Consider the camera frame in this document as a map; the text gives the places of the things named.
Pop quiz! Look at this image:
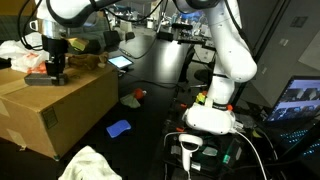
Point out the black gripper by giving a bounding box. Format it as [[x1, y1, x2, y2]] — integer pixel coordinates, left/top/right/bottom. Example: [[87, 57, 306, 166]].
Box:
[[41, 35, 69, 86]]

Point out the white plastic bag orange print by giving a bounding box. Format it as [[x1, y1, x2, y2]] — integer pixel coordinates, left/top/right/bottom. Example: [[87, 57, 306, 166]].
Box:
[[0, 39, 49, 75]]

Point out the white cloth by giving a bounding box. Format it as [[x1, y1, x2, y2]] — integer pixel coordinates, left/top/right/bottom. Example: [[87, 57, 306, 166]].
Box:
[[58, 145, 123, 180]]

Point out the black office chair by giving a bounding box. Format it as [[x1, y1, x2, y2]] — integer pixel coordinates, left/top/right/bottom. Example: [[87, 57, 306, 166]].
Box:
[[193, 68, 214, 86]]

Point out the blue cloth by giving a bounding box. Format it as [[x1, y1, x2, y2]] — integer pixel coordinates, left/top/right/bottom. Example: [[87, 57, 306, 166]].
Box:
[[105, 119, 132, 139]]

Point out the tablet with lit screen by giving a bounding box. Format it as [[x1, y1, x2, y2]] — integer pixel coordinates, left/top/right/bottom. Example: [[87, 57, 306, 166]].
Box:
[[107, 55, 134, 70]]

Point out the brown plush toy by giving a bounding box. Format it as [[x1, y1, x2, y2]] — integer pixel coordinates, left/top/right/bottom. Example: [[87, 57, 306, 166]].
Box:
[[64, 51, 110, 71]]

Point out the white cable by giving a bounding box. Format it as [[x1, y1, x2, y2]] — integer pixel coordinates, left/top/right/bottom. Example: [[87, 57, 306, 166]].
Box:
[[233, 129, 268, 180]]

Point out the large cardboard box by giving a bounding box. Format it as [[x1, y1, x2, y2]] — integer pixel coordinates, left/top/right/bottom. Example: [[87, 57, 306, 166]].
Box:
[[0, 64, 119, 161]]

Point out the white VR controller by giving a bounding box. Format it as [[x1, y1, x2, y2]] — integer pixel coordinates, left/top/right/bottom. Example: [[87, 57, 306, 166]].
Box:
[[177, 133, 204, 173]]

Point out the yellow emergency stop box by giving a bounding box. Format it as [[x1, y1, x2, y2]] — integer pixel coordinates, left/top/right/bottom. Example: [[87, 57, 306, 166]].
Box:
[[195, 90, 208, 106]]

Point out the dark grey chair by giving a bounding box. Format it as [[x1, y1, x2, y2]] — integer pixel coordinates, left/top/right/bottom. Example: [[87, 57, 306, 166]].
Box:
[[102, 29, 123, 48]]

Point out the red and green plush toy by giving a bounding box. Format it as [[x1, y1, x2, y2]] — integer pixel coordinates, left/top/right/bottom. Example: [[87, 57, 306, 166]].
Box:
[[119, 87, 148, 110]]

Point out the open laptop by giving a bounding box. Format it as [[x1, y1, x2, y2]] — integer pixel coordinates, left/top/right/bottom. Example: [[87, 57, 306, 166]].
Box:
[[264, 75, 320, 161]]

